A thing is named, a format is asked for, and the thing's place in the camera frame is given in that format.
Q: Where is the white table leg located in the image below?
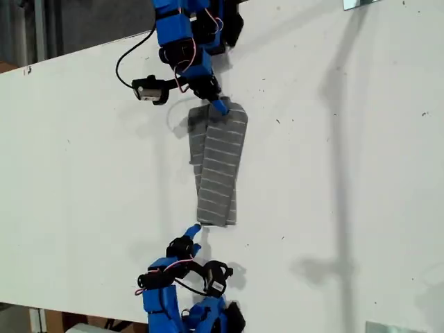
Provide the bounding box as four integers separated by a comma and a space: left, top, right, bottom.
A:
29, 307, 48, 333

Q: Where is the black camera stalk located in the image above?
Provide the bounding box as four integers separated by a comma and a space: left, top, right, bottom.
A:
166, 78, 192, 92
187, 259, 208, 278

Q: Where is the black table clamp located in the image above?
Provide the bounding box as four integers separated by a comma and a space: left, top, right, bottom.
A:
225, 301, 246, 333
225, 0, 244, 48

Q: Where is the grey metal post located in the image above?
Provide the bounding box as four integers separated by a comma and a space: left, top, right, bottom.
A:
33, 0, 46, 64

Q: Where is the grey striped towel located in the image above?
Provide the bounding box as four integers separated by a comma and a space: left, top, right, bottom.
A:
187, 98, 249, 228

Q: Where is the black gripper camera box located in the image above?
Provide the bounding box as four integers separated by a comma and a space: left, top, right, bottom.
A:
132, 74, 171, 107
203, 262, 233, 298

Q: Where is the white plastic container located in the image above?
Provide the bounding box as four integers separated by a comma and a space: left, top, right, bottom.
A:
67, 323, 108, 333

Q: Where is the black camera cable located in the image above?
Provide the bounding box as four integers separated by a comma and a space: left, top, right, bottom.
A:
175, 280, 209, 298
115, 26, 157, 87

